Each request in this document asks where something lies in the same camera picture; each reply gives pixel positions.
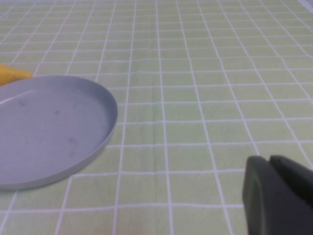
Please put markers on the green checked tablecloth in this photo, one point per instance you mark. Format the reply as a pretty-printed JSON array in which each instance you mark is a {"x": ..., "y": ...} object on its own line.
[{"x": 195, "y": 98}]

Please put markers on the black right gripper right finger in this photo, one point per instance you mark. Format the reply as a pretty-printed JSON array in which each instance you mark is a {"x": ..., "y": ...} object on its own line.
[{"x": 296, "y": 178}]

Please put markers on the grey-blue round plate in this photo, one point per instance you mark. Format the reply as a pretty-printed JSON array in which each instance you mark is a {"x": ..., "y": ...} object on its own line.
[{"x": 49, "y": 134}]

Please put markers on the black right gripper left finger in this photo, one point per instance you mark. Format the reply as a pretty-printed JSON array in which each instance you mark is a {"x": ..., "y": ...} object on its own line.
[{"x": 264, "y": 208}]

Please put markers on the yellow toy banana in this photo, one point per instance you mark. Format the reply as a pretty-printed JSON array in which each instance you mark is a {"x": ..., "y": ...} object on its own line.
[{"x": 8, "y": 73}]

